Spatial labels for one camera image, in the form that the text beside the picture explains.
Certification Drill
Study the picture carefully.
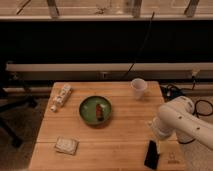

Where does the green bowl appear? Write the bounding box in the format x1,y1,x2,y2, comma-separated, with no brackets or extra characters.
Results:
79,96,112,125

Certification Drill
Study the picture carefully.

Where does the black slanted rod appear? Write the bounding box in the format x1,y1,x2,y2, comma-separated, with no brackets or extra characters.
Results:
119,11,155,80

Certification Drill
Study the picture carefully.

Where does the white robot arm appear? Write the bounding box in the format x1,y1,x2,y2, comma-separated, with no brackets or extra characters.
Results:
149,96,213,150

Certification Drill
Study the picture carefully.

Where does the black rectangular eraser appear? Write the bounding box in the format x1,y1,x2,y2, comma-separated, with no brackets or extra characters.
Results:
144,140,159,170

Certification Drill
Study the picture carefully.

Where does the black office chair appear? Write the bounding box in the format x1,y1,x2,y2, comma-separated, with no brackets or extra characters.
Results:
0,61,39,149

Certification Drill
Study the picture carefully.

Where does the white wrapped packet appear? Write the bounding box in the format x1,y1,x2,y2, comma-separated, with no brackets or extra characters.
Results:
54,137,79,155

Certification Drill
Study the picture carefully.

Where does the red brown food item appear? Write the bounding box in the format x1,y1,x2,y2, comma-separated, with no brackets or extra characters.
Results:
96,104,104,121

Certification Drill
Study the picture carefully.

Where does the white baseboard heater rail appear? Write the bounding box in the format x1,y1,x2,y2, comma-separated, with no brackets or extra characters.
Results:
6,63,213,80

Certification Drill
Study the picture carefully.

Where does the white tube package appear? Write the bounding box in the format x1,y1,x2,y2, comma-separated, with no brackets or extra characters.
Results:
50,84,72,112

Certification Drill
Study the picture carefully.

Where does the blue power box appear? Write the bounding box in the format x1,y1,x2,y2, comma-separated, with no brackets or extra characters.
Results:
166,90,183,100

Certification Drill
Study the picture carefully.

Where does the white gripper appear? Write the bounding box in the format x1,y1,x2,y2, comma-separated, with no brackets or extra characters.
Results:
148,121,167,154

